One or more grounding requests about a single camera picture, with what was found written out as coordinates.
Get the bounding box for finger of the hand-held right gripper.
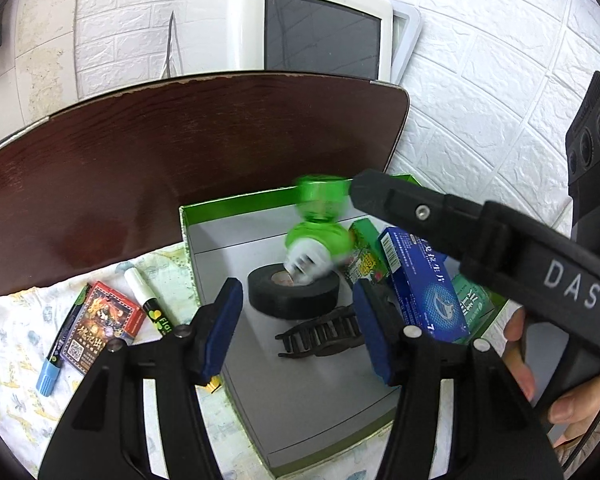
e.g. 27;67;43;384
349;169;486;263

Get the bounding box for black tape roll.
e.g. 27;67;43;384
247;261;341;320

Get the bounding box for black cable drag chain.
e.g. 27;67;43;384
275;307;368;359

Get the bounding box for blue carton with white swoosh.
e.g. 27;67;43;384
377;226;472;345

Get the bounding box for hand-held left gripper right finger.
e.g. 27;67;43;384
352;278;565;480

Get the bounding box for white printed cloth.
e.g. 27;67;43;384
0;244;398;480

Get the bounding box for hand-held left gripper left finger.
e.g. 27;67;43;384
39;276;244;480

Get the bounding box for red playing card box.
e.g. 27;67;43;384
60;280;147;374

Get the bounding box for white framed panel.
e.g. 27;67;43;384
390;2;424;85

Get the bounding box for person's right hand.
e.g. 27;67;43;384
502;309;600;463

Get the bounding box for green mosquito repellent bottle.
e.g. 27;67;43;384
284;175;356;288

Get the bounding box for teal green carton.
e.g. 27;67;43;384
452;274;497;337

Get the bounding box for small green carton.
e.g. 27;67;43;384
346;219;390;286

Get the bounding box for black marker with blue cap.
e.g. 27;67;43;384
35;284;92;397

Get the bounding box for green cardboard box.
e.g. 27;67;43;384
179;172;510;478

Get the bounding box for thin grey cable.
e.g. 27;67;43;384
164;10;182;80

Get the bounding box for white marker with black ends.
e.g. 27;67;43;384
123;267;174;339

